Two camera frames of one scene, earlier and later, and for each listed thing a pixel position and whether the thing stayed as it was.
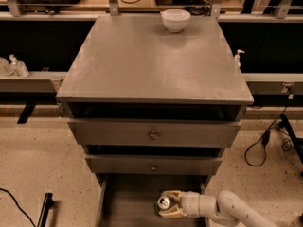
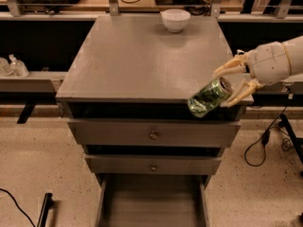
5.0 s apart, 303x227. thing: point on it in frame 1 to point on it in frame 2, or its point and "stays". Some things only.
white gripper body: [190, 203] to [269, 63]
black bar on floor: [47, 204] stays
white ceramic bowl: [175, 20] stays
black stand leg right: [285, 123] stays
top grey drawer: [153, 132] stays
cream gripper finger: [175, 194] to [236, 65]
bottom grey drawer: [127, 200] stays
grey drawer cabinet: [153, 100] stays
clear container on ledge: [5, 67] stays
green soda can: [161, 203] to [207, 98]
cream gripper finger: [175, 212] to [251, 85]
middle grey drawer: [152, 165] stays
